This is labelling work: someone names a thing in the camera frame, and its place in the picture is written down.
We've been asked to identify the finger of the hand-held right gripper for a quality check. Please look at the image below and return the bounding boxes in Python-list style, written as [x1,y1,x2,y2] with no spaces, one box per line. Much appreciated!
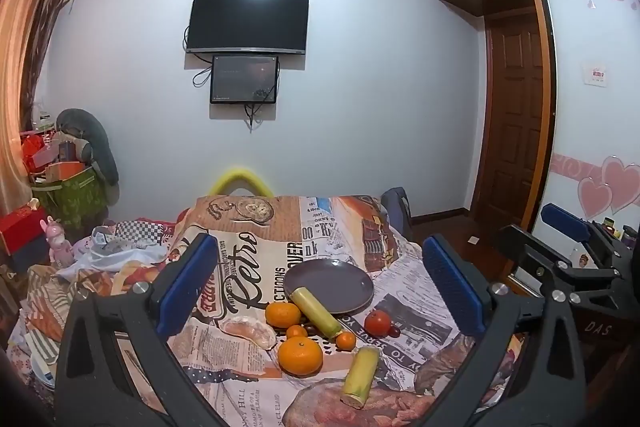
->
[541,203,601,244]
[492,224,621,303]

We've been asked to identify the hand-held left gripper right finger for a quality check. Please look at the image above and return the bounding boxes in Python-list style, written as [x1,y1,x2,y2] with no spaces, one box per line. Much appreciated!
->
[422,234,586,427]

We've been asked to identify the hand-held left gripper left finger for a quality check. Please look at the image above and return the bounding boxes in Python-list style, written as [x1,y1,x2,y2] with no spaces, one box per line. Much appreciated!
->
[55,232,226,427]

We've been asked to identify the red tomato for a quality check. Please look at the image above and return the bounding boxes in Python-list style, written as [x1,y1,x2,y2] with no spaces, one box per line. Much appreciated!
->
[364,309,392,337]

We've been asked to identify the large orange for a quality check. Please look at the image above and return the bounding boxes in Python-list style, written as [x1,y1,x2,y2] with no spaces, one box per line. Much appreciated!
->
[278,336,324,377]
[265,301,302,329]

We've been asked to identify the dark purple plate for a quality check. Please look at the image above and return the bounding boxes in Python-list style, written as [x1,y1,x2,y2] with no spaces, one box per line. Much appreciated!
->
[284,258,375,315]

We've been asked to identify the checkered cloth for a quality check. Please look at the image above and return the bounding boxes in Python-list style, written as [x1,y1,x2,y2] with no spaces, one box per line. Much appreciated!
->
[112,219,168,253]

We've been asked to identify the white blue cloth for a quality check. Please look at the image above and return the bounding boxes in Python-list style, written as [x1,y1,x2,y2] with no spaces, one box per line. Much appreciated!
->
[55,229,168,280]

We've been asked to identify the white heart print wardrobe door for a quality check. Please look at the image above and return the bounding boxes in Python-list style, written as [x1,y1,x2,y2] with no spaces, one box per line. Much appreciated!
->
[530,0,640,258]

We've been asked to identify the newspaper print tablecloth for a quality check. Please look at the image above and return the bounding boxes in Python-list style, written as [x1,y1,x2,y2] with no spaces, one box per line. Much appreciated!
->
[165,193,518,427]

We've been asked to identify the brown wooden door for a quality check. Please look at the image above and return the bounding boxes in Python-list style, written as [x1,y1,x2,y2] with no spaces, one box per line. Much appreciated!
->
[472,12,551,230]

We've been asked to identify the yellow curved object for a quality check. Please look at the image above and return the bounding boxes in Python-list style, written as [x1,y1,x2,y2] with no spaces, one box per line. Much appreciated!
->
[209,167,275,198]

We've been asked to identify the pink bunny toy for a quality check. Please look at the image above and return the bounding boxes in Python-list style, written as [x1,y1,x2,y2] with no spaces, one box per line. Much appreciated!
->
[42,216,76,267]

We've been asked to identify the green patterned bag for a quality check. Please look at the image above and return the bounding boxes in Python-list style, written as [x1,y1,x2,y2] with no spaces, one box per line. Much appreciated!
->
[32,167,108,233]

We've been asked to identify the red white door sticker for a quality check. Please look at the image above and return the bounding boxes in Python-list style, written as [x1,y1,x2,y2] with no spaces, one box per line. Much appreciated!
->
[582,63,608,86]

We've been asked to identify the grey plush toy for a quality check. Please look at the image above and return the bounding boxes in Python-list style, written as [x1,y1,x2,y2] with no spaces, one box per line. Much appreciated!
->
[55,108,120,200]

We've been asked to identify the red box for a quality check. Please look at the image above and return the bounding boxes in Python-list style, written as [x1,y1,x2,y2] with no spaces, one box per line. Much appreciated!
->
[0,206,48,258]

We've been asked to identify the pile of red gift boxes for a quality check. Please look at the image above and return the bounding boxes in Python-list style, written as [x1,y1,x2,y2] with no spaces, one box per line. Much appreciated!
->
[20,127,93,182]

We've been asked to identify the orange sheer curtain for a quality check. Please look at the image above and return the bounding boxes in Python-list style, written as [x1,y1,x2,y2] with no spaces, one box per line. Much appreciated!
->
[0,0,58,218]

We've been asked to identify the brown patterned curtain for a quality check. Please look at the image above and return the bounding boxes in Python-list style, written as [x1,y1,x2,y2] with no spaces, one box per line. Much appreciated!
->
[20,0,91,122]

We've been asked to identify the small wall monitor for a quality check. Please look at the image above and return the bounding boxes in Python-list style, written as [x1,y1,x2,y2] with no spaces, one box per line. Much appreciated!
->
[210,54,280,105]

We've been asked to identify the wall television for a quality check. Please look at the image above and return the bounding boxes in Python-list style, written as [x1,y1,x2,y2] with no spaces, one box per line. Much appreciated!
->
[185,0,310,56]

